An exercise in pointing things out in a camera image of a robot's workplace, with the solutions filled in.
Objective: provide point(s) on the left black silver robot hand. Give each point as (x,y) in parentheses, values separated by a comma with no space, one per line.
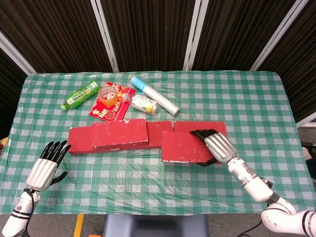
(40,174)

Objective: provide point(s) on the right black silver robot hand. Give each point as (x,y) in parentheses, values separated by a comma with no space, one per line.
(219,148)

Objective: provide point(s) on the red brick front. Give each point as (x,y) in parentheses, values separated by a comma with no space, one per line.
(182,148)

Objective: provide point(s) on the red brick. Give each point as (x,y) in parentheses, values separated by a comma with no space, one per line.
(79,140)
(187,126)
(118,133)
(154,133)
(182,148)

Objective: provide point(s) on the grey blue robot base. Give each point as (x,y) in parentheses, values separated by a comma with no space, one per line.
(158,227)

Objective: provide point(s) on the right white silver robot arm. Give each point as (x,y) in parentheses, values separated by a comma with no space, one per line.
(256,187)

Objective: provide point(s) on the yellow floor tape strip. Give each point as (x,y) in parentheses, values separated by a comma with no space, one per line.
(79,225)

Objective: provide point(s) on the green white checkered tablecloth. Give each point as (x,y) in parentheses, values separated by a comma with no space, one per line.
(148,187)

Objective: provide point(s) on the small white label drink bottle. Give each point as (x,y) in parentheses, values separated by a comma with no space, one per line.
(144,105)

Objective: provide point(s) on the red spiral notebook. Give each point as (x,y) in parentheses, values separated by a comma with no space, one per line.
(103,112)

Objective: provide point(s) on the green tea plastic bottle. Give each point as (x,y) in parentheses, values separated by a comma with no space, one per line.
(81,95)

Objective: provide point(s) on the grey box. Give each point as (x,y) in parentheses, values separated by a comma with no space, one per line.
(308,134)

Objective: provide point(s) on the black rounded object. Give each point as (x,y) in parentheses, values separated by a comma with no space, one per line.
(311,169)

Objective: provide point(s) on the clear yellowish tape roll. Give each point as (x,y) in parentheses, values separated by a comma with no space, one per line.
(108,101)

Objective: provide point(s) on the dark corrugated partition screen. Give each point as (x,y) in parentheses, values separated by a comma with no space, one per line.
(153,32)

